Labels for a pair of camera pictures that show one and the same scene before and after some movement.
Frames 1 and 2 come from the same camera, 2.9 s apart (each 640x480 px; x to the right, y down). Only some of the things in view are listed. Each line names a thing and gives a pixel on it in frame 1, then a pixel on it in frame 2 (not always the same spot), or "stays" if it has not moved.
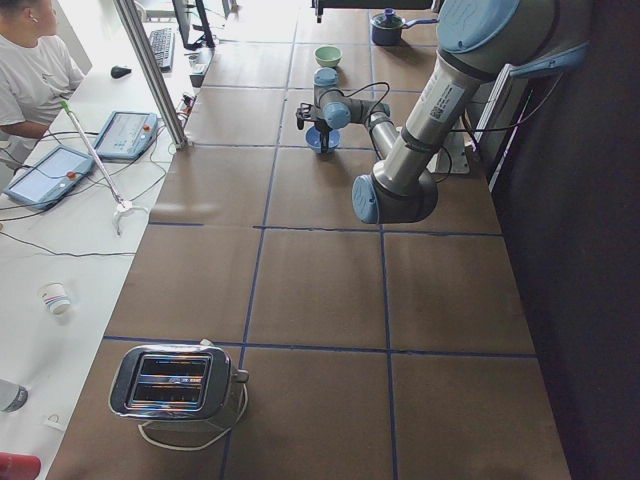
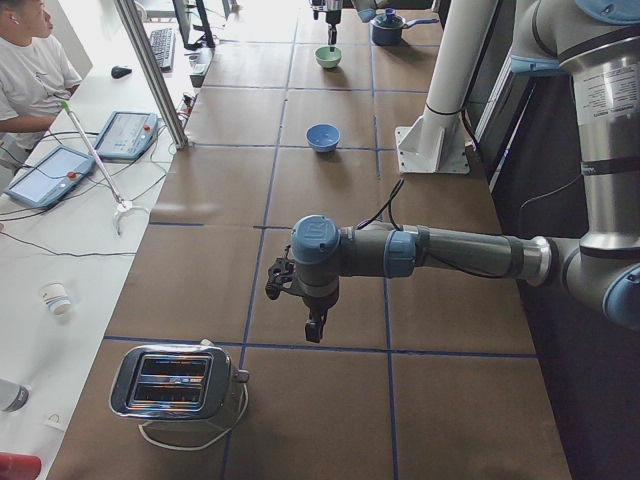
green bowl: (328, 55) stays
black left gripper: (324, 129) → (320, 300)
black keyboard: (163, 44) stays
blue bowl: (314, 139) stays
